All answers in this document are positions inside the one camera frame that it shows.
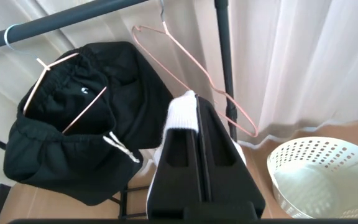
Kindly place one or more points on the black shorts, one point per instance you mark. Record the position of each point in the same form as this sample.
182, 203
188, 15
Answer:
129, 93

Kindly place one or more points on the white laundry basket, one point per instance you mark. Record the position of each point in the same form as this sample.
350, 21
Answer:
315, 180

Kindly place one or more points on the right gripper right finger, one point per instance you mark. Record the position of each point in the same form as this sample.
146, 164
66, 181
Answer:
228, 186

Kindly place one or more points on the white printed T-shirt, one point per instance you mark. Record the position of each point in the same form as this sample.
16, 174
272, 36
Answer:
182, 112

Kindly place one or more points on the black clothes rack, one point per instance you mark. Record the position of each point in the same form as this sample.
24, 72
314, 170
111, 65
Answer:
57, 20

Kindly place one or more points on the pink clothes hanger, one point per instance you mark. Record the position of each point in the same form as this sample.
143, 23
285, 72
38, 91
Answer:
197, 65
34, 88

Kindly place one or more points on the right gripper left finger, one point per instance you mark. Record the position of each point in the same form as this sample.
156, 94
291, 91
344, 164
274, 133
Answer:
176, 186

